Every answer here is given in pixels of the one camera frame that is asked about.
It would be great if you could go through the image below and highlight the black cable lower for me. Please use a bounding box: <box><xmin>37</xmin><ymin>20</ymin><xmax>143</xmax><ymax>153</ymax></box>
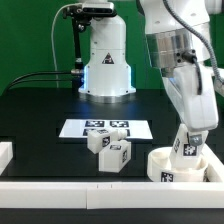
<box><xmin>3</xmin><ymin>77</ymin><xmax>83</xmax><ymax>96</ymax></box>

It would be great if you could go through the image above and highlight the black cable upper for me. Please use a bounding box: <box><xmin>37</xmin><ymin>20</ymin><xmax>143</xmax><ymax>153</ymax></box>
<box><xmin>3</xmin><ymin>70</ymin><xmax>83</xmax><ymax>95</ymax></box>

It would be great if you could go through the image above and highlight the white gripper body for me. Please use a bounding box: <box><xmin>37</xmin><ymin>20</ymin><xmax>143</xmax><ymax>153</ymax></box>
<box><xmin>163</xmin><ymin>65</ymin><xmax>218</xmax><ymax>132</ymax></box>

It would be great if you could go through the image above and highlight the white cable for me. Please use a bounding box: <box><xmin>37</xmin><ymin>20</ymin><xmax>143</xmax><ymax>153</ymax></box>
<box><xmin>50</xmin><ymin>3</ymin><xmax>81</xmax><ymax>89</ymax></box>

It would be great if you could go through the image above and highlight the white marker sheet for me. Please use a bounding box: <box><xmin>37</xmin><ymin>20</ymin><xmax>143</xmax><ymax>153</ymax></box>
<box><xmin>59</xmin><ymin>119</ymin><xmax>153</xmax><ymax>140</ymax></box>

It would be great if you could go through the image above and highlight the black cable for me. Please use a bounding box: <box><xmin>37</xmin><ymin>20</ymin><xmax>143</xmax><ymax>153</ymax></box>
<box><xmin>3</xmin><ymin>70</ymin><xmax>83</xmax><ymax>95</ymax></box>
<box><xmin>3</xmin><ymin>77</ymin><xmax>83</xmax><ymax>96</ymax></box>

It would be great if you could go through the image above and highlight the white round stool seat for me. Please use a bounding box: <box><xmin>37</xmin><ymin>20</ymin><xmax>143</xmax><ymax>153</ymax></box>
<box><xmin>147</xmin><ymin>147</ymin><xmax>208</xmax><ymax>182</ymax></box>

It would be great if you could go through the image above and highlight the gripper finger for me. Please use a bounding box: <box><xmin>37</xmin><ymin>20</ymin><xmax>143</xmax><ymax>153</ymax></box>
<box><xmin>188</xmin><ymin>131</ymin><xmax>208</xmax><ymax>147</ymax></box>

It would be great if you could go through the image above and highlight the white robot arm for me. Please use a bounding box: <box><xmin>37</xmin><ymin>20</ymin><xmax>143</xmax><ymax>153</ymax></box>
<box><xmin>80</xmin><ymin>0</ymin><xmax>220</xmax><ymax>138</ymax></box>

